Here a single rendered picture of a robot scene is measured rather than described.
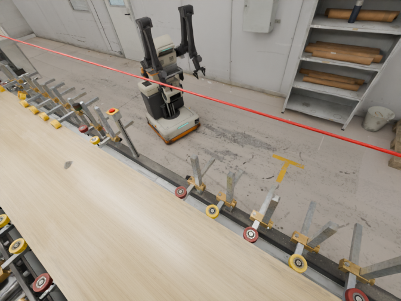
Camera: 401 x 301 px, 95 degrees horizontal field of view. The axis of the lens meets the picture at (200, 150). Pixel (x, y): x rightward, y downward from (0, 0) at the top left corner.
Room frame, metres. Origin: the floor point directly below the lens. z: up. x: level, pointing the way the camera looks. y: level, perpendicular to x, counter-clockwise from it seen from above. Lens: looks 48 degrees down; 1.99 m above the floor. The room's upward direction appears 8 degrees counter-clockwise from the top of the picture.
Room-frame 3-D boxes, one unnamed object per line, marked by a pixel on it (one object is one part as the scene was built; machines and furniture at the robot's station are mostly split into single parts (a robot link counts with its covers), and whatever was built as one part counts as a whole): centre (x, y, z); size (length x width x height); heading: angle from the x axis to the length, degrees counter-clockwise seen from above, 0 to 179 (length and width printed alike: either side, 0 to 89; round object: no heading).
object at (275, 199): (0.39, -0.34, 0.89); 0.04 x 0.04 x 0.48; 50
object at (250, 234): (0.30, -0.21, 0.85); 0.08 x 0.08 x 0.11
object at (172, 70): (2.10, 0.22, 0.99); 0.28 x 0.16 x 0.22; 122
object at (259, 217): (0.40, -0.32, 0.81); 0.14 x 0.06 x 0.05; 50
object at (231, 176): (0.55, -0.15, 0.91); 0.04 x 0.04 x 0.48; 50
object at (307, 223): (0.29, -0.53, 0.82); 0.43 x 0.03 x 0.04; 140
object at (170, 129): (2.34, 0.38, 0.16); 0.67 x 0.64 x 0.25; 32
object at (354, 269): (0.08, -0.70, 0.81); 0.14 x 0.06 x 0.05; 50
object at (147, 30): (1.83, 0.31, 1.40); 0.11 x 0.06 x 0.43; 122
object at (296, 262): (0.14, -0.40, 0.85); 0.08 x 0.08 x 0.11
